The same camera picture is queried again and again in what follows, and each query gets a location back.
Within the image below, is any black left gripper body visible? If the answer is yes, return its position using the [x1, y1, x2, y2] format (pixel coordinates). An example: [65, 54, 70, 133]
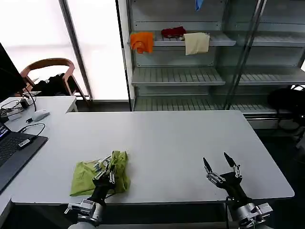
[91, 175, 118, 206]

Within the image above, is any black backpack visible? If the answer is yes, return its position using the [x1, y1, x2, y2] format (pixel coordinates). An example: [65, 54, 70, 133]
[266, 88, 305, 116]

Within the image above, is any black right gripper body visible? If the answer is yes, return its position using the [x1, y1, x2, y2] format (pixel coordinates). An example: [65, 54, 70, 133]
[219, 172, 253, 207]

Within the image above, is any silver usb dongle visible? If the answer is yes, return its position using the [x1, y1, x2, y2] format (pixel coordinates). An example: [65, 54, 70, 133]
[18, 137, 33, 150]

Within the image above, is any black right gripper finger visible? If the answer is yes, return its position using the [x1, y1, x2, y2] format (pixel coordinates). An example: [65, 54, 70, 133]
[223, 152, 242, 179]
[203, 156, 225, 186]

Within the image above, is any white computer mouse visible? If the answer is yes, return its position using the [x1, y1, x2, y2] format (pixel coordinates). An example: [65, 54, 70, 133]
[31, 109, 51, 122]

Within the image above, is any grey metal shelf rack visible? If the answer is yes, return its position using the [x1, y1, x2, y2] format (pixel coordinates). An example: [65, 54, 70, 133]
[116, 0, 305, 129]

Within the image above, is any dark grey laptop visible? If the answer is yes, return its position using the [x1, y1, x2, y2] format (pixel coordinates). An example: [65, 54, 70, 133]
[0, 121, 49, 193]

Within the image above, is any grey slanted window post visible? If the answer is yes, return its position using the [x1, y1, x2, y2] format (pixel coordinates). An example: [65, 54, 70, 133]
[58, 0, 94, 101]

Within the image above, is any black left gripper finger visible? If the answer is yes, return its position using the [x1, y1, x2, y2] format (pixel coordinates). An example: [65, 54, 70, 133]
[109, 166, 118, 184]
[92, 164, 112, 180]

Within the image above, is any black clothes pile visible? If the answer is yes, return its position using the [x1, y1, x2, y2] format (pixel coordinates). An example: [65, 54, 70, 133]
[35, 73, 72, 96]

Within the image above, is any brown wooden chair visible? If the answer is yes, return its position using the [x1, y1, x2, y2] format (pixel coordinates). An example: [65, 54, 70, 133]
[20, 58, 89, 101]

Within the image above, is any black looped usb cable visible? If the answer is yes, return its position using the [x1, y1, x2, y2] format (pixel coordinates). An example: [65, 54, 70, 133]
[18, 123, 46, 141]

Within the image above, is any green polo shirt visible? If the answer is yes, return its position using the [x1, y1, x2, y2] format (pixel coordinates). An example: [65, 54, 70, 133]
[69, 150, 131, 198]

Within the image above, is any black computer monitor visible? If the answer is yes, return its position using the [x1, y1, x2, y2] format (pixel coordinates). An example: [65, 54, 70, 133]
[0, 42, 27, 101]

